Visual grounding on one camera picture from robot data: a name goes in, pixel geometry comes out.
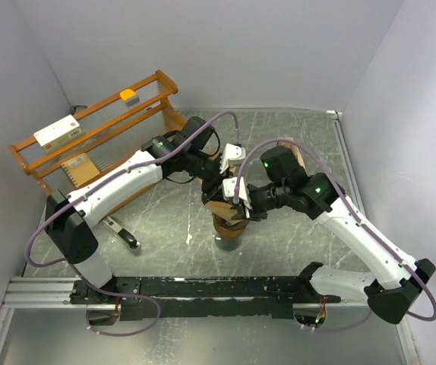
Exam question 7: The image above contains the orange coffee filter box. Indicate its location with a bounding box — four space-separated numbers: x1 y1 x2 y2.
276 141 305 168

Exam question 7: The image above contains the brown scalloped dripper ring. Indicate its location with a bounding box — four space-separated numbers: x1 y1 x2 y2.
212 220 248 241

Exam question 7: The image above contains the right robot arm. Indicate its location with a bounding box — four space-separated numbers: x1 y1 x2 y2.
223 144 436 324

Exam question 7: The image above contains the orange grey small box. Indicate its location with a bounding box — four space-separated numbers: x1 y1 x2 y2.
119 88 140 107

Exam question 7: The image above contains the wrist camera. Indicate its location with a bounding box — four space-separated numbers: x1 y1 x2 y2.
222 177 251 209
220 143 246 174

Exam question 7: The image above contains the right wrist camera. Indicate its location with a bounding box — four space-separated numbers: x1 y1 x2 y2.
222 177 251 209

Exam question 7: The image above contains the grey glass carafe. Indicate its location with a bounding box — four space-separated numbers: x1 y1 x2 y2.
214 236 242 252

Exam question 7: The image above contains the silver black coffee scoop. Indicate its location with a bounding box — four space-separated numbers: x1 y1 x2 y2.
103 216 141 253

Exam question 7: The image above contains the orange wooden rack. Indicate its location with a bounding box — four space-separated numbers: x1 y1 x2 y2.
8 70 185 195

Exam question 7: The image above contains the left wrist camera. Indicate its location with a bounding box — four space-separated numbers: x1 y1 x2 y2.
220 143 246 174

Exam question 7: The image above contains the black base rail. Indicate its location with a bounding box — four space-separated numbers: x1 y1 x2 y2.
69 275 343 322

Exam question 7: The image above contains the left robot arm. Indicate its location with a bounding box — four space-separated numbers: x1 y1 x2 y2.
45 116 223 303

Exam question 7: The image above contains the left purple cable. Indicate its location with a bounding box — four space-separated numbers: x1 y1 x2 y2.
25 109 242 338

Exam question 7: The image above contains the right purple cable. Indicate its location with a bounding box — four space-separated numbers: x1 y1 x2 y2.
231 138 436 332

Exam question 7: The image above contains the white flat box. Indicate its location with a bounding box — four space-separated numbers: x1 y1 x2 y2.
33 115 84 154

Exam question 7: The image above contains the purple cable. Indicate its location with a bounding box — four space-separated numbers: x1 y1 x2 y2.
231 138 436 332
25 109 242 338

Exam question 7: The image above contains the aluminium frame rail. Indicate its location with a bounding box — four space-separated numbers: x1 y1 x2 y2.
2 277 77 309

